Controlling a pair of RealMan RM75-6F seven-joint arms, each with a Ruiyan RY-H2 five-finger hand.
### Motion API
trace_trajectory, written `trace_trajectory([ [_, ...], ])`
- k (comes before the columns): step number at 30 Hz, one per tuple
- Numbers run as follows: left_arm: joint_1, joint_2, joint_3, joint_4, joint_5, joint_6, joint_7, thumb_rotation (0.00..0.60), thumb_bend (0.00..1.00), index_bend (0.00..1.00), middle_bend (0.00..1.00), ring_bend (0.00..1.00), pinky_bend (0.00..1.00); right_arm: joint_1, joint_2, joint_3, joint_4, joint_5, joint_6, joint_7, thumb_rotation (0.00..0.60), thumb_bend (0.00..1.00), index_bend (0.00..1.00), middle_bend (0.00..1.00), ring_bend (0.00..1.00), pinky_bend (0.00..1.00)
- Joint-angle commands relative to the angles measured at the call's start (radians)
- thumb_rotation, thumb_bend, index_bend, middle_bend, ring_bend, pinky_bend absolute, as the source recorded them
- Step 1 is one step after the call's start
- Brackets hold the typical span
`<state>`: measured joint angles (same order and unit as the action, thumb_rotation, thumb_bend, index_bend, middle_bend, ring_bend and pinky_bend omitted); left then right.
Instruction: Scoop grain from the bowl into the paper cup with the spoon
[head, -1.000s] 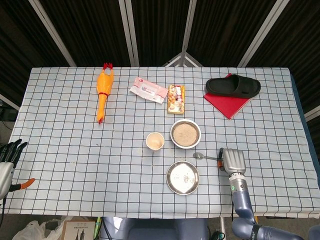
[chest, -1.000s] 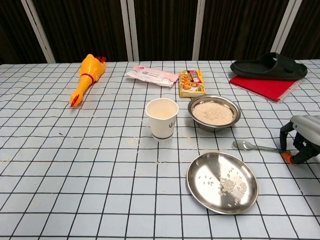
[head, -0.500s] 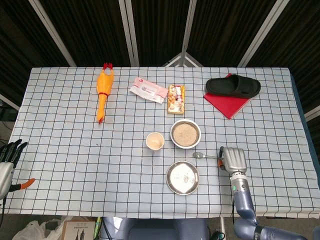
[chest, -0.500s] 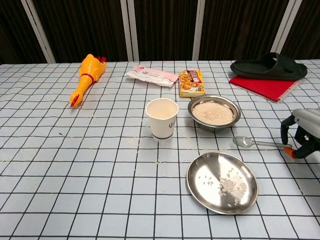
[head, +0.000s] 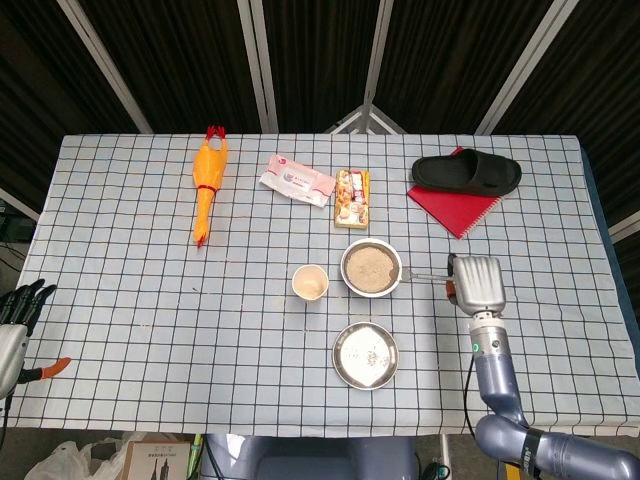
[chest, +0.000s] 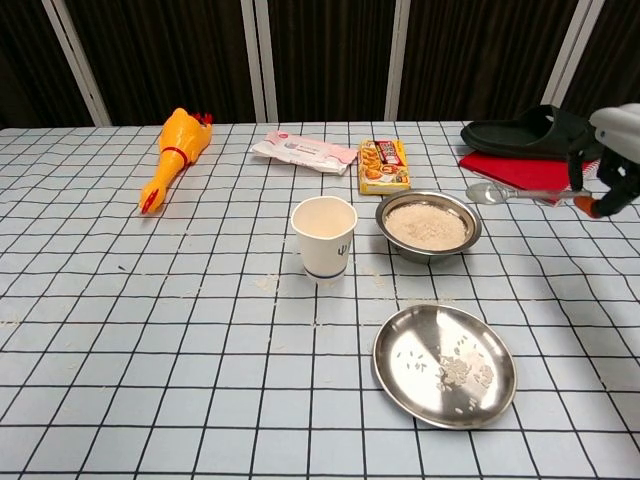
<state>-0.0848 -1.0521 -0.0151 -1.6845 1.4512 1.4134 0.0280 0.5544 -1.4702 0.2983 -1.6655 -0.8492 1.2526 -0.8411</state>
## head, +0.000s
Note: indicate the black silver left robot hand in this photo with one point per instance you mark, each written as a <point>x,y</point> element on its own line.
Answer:
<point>12,350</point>

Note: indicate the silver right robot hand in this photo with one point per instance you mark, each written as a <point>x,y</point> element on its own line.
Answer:
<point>480,285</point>

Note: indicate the metal spoon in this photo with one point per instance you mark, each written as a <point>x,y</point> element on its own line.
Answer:
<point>425,275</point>

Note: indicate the blue grey right robot arm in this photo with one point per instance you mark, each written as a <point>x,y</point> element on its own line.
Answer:
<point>495,370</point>

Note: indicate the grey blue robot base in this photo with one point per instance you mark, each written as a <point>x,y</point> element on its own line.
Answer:
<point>300,460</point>

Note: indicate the stainless steel bowl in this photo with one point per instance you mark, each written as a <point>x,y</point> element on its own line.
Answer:
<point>372,295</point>

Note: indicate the white paper cup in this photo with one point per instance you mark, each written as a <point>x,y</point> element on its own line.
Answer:
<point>310,285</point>

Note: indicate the red spiral notebook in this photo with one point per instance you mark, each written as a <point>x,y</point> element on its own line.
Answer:
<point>455,210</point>

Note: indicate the black rubber slipper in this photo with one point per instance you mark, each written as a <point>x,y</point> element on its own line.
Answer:
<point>475,175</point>

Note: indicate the white plastic bag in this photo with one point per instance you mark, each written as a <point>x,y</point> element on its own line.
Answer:
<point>60,462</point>

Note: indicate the stainless steel plate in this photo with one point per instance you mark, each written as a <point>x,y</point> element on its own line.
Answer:
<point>360,360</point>

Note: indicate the dark blue table skirt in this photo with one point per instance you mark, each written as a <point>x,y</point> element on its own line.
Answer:
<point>597,200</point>

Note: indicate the light blue checked tablecloth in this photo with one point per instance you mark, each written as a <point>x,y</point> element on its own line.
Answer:
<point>150,300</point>

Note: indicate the yellow curry food box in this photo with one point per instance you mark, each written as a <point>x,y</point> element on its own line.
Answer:
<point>352,200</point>

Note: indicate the brown cardboard box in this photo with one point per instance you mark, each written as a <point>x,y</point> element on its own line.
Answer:
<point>155,462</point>

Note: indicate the pink white wet wipes pack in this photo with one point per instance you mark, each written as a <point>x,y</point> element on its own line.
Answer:
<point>295,180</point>

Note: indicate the yellow rubber chicken toy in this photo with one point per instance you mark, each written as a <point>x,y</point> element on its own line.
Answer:
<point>210,170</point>

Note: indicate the white screen foot bracket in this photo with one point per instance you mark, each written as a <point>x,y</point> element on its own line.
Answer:
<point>367,117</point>

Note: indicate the white screen frame post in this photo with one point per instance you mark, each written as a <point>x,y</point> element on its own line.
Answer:
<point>377,50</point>
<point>105,65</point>
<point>520,65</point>
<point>260,65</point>

